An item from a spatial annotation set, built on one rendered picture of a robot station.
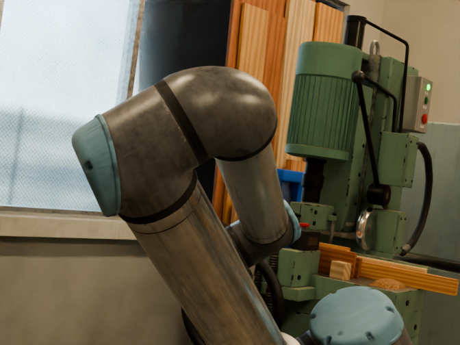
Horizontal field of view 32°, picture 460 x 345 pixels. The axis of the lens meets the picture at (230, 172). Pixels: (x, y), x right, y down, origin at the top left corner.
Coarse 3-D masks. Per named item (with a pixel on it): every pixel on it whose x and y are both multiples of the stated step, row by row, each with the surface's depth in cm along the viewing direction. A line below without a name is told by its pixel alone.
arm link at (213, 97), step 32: (192, 96) 95; (224, 96) 97; (256, 96) 100; (224, 128) 97; (256, 128) 101; (224, 160) 106; (256, 160) 111; (256, 192) 122; (256, 224) 136; (288, 224) 148; (256, 256) 150
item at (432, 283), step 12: (372, 264) 209; (360, 276) 211; (372, 276) 209; (384, 276) 207; (396, 276) 206; (408, 276) 204; (420, 276) 202; (432, 276) 201; (420, 288) 202; (432, 288) 200; (444, 288) 199; (456, 288) 198
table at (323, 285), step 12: (312, 276) 201; (324, 276) 202; (264, 288) 198; (288, 288) 194; (300, 288) 195; (312, 288) 199; (324, 288) 199; (336, 288) 198; (372, 288) 192; (384, 288) 193; (408, 288) 200; (300, 300) 194; (396, 300) 189; (408, 300) 196; (420, 300) 204; (408, 312) 197
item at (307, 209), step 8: (296, 208) 218; (304, 208) 217; (312, 208) 216; (320, 208) 220; (328, 208) 224; (304, 216) 217; (312, 216) 216; (320, 216) 220; (312, 224) 217; (320, 224) 221; (328, 224) 225
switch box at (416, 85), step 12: (408, 84) 237; (420, 84) 235; (432, 84) 242; (408, 96) 237; (420, 96) 235; (408, 108) 236; (420, 108) 236; (408, 120) 236; (420, 120) 237; (420, 132) 240
